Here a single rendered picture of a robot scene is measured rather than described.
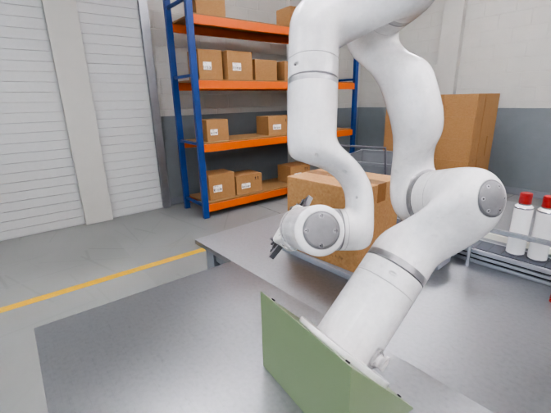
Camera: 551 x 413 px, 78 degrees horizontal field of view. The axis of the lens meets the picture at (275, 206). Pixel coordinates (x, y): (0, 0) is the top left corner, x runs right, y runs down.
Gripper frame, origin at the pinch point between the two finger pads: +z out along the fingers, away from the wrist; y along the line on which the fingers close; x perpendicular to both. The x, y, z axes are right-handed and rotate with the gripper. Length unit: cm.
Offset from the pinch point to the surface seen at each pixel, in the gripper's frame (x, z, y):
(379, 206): -24.7, 17.7, 23.1
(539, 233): -67, 6, 42
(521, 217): -62, 9, 44
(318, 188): -5.9, 22.2, 18.0
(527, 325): -63, -9, 12
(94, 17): 250, 303, 98
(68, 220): 162, 345, -108
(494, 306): -60, -1, 13
